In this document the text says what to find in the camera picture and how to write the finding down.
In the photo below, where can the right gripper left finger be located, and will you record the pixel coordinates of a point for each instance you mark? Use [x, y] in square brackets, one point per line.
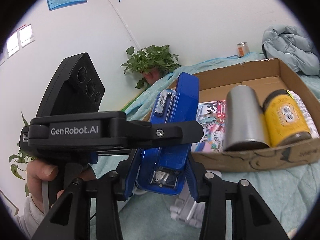
[69, 217]

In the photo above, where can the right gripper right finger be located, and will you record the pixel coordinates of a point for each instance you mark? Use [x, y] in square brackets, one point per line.
[251, 216]

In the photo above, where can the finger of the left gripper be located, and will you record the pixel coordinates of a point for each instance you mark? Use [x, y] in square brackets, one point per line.
[144, 133]

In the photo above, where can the blue stapler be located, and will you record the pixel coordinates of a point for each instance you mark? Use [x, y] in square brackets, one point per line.
[162, 168]

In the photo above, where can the yellow jar black lid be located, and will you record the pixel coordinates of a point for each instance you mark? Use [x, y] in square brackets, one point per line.
[284, 120]

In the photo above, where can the white spray bottle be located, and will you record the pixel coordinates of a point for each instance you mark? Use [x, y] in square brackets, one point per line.
[307, 116]

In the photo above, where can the person's left hand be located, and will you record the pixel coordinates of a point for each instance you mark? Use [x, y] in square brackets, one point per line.
[37, 172]

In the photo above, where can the green leaf plant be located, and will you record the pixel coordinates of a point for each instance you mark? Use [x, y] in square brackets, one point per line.
[18, 162]

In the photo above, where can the white plastic block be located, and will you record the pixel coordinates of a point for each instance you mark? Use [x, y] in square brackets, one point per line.
[186, 210]

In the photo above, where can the potted green plant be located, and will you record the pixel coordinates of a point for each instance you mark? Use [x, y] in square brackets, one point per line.
[151, 63]

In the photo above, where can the colourful magazine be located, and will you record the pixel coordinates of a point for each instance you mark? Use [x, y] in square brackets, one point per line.
[211, 115]

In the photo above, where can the silver metal can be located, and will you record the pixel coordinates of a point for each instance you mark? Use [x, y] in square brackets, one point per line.
[245, 127]

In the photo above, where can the orange label glass jar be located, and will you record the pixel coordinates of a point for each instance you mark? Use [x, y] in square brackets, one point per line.
[242, 49]

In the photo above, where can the brown cardboard box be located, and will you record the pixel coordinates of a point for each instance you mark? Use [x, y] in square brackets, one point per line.
[264, 77]

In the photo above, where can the grey-blue down jacket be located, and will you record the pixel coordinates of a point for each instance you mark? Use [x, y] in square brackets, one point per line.
[293, 46]

